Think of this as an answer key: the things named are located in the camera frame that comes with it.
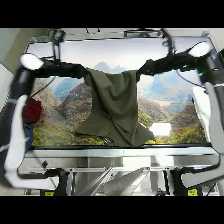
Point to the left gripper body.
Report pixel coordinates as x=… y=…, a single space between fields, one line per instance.
x=79 y=71

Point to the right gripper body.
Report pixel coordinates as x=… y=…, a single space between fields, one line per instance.
x=146 y=67

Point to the olive green T-shirt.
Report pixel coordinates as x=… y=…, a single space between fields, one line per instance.
x=115 y=106

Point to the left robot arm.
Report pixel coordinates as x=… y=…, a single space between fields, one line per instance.
x=16 y=140

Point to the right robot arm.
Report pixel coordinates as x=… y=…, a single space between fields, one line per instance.
x=181 y=60

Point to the red garment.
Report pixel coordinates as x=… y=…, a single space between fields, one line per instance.
x=32 y=110

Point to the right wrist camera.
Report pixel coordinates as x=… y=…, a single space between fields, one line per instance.
x=168 y=41

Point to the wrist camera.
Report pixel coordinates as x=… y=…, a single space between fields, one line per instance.
x=168 y=41
x=58 y=36

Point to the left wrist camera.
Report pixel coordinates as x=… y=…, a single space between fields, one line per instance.
x=58 y=36

